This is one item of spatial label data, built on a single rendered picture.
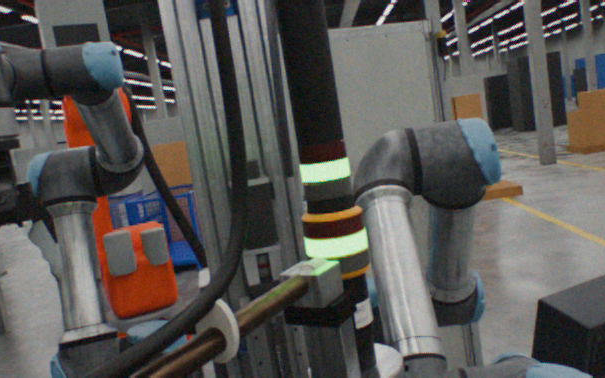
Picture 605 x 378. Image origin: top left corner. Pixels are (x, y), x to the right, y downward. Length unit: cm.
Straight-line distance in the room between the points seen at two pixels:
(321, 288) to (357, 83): 215
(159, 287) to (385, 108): 250
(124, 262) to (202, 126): 303
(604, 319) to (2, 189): 95
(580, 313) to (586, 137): 1173
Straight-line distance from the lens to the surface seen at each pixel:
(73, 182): 125
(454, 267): 113
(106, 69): 92
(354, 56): 248
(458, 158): 91
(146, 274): 434
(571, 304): 111
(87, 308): 122
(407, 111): 259
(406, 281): 79
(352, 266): 38
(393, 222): 84
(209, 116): 128
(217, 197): 129
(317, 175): 37
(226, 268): 29
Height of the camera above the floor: 165
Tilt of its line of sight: 7 degrees down
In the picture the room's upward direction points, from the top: 9 degrees counter-clockwise
